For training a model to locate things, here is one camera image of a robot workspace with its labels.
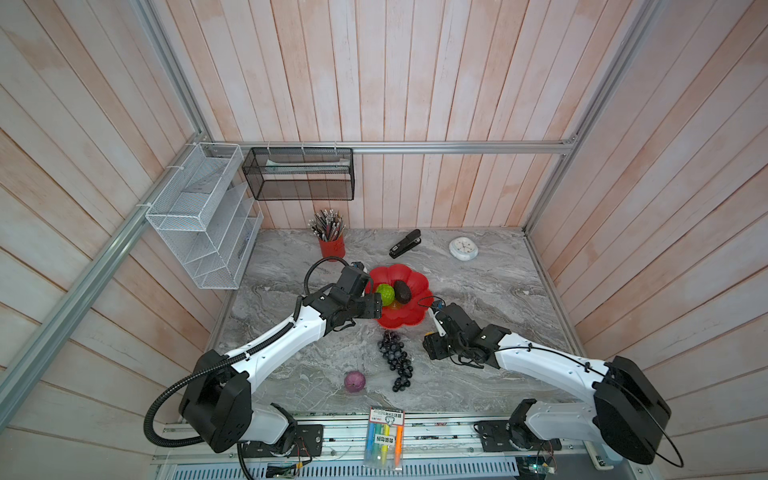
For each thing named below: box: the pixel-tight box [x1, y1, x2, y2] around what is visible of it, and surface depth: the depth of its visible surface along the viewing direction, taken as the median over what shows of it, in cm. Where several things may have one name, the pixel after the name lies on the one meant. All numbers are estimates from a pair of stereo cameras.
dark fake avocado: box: [394, 280, 411, 304], surface depth 99 cm
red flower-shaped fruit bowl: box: [369, 264, 434, 329], surface depth 101 cm
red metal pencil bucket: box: [319, 235, 346, 262], surface depth 107 cm
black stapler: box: [389, 229, 422, 259], surface depth 116 cm
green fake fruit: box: [376, 283, 395, 306], surface depth 97 cm
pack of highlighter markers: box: [363, 407, 405, 472], surface depth 74 cm
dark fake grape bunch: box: [377, 330, 413, 392], surface depth 84 cm
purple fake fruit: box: [344, 370, 366, 393], surface depth 81 cm
